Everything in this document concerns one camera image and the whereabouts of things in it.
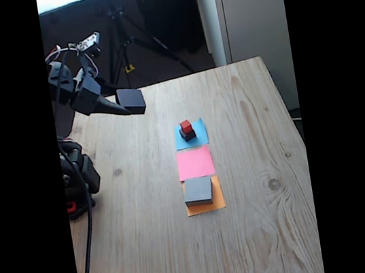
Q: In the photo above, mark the black tripod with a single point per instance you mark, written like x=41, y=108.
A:
x=130, y=41

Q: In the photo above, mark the large grey cube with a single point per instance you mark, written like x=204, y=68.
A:
x=197, y=191

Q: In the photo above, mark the red table clamp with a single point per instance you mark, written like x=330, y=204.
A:
x=71, y=207

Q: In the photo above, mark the small red cube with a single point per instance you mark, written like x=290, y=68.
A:
x=186, y=126

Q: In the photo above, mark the small gripper camera board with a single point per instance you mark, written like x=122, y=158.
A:
x=87, y=42

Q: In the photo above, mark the white cabinet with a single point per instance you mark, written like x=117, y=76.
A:
x=253, y=12

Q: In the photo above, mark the orange paper sheet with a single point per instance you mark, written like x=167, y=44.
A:
x=219, y=199

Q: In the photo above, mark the blue paper sheet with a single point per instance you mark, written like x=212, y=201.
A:
x=201, y=133

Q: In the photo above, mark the pink paper sheet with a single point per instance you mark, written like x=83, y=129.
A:
x=195, y=163

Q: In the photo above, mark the small black cube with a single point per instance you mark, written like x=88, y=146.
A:
x=189, y=136

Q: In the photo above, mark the medium black cube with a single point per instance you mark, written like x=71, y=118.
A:
x=131, y=99

